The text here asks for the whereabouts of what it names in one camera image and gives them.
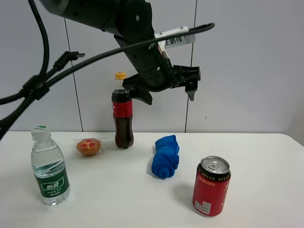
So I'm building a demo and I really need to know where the cola bottle yellow cap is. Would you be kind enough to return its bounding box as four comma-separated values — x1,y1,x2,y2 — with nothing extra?
112,72,134,149

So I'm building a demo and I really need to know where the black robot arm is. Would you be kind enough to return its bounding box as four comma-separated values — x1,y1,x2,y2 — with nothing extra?
41,0,200,105

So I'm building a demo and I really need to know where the wrapped muffin with red topping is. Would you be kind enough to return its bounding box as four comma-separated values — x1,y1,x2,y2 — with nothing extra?
72,138,109,157

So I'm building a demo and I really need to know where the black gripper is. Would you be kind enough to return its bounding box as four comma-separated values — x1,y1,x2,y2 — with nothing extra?
123,43,201,105

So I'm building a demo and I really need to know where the white camera mount with label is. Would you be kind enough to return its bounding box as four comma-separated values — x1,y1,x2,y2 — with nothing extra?
154,26,195,51

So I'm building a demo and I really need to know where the red soda can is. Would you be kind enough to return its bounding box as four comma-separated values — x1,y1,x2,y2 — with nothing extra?
192,156,231,217

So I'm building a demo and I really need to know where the clear water bottle green label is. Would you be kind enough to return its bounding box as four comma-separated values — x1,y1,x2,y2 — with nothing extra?
30,125,70,206

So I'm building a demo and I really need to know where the blue towel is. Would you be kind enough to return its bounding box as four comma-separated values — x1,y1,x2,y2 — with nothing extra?
151,135,180,180

